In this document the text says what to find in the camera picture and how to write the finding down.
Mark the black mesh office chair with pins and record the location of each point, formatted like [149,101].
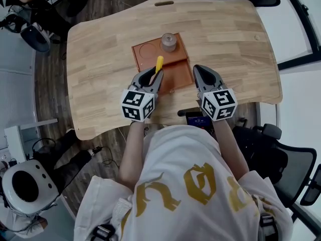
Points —
[296,164]

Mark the white and black pod backpack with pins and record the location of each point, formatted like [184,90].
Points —
[35,38]

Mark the white round backpack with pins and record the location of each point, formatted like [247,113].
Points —
[15,184]

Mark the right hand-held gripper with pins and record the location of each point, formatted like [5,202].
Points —
[222,99]

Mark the white metal stand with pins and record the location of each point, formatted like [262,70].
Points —
[15,139]

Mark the black phone with lit screen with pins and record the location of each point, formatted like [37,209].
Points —
[198,120]

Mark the black window frame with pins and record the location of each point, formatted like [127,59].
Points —
[304,11]

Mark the orange-brown desk tray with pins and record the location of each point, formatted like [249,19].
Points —
[178,75]

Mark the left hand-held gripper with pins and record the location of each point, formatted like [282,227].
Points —
[135,104]

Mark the person's left forearm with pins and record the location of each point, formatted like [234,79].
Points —
[131,154]

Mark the white shirt with gold print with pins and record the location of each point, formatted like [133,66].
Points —
[180,154]

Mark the person's right forearm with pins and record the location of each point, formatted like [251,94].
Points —
[229,147]

